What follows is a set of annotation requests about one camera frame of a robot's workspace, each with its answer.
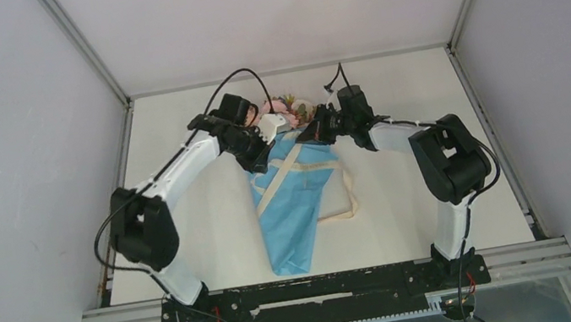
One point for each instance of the right base circuit board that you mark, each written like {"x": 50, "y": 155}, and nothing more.
{"x": 456, "y": 301}

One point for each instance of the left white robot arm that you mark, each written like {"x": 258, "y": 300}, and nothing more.
{"x": 141, "y": 225}

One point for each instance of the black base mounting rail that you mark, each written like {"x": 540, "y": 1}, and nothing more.
{"x": 356, "y": 293}

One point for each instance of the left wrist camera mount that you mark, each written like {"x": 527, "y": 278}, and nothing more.
{"x": 270, "y": 125}

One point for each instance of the fake pink flower bouquet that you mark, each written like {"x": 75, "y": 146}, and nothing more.
{"x": 297, "y": 112}

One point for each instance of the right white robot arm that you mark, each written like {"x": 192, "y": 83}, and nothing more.
{"x": 453, "y": 163}

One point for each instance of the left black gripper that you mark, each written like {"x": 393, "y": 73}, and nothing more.
{"x": 259, "y": 163}

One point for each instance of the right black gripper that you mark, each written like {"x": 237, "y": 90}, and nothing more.
{"x": 317, "y": 132}

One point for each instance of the blue wrapping paper sheet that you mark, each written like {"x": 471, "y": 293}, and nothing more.
{"x": 288, "y": 201}

